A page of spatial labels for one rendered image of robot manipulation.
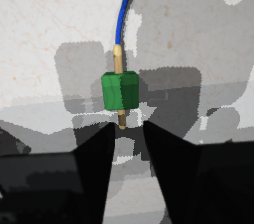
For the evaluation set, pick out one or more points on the dark blue string with wooden stick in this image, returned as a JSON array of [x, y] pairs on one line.
[[118, 59]]

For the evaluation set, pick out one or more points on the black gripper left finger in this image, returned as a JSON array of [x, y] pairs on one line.
[[85, 170]]

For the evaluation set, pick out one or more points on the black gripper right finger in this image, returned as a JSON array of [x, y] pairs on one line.
[[181, 166]]

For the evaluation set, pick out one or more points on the green wooden block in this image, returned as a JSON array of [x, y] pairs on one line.
[[121, 90]]

